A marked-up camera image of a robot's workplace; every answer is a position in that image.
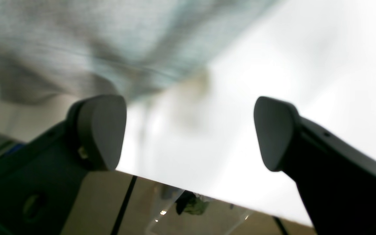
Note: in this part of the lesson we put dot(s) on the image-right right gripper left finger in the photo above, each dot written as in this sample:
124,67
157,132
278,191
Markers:
40,181

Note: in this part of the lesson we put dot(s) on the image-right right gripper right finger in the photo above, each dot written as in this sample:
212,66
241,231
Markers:
336,182

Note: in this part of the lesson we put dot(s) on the grey t-shirt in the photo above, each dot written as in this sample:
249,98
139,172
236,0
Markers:
132,48

